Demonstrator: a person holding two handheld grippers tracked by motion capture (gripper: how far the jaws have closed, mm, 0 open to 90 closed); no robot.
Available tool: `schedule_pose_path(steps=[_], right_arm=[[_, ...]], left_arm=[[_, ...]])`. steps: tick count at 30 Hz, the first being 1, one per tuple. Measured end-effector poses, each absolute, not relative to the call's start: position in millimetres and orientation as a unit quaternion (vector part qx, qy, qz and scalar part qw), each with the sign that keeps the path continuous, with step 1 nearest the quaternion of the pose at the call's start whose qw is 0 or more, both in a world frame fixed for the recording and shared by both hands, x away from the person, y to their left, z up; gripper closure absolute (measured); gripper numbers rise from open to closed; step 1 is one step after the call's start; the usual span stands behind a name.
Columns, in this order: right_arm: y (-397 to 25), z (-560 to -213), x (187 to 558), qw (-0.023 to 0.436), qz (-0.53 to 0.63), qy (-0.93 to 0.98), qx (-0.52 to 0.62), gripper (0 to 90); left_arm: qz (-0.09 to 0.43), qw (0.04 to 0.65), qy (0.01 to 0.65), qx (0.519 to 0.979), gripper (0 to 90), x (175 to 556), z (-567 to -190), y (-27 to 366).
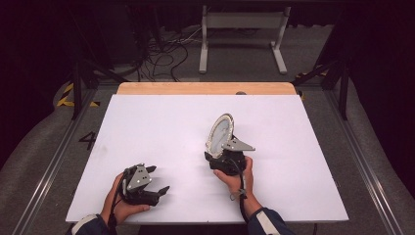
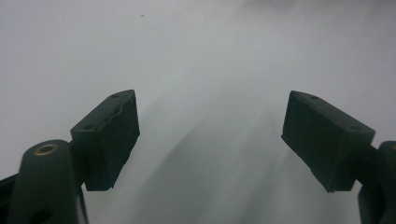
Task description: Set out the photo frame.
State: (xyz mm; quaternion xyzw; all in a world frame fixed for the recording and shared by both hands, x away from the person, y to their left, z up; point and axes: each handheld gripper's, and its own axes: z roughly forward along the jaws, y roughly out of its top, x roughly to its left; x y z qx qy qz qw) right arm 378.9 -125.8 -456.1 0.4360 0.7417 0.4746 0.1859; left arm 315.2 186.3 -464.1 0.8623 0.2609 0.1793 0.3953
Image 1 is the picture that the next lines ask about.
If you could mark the grey metal desk frame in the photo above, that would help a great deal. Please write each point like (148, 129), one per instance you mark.
(243, 20)

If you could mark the white board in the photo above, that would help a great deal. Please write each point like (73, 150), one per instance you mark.
(169, 130)

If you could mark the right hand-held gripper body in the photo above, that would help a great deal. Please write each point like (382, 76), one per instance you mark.
(230, 156)

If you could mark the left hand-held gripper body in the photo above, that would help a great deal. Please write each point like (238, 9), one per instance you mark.
(138, 186)

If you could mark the aluminium floor rail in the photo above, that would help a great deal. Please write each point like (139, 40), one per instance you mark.
(49, 169)
(365, 169)

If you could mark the person's right hand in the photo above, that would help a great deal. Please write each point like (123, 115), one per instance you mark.
(236, 184)

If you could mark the oval mirror with jewelled rim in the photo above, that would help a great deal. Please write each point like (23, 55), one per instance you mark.
(219, 135)

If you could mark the wooden table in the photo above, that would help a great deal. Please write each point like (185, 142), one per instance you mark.
(182, 88)

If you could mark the person's left hand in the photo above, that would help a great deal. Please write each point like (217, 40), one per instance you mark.
(122, 209)

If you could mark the black metal stand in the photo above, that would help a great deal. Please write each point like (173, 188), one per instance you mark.
(342, 84)
(77, 88)

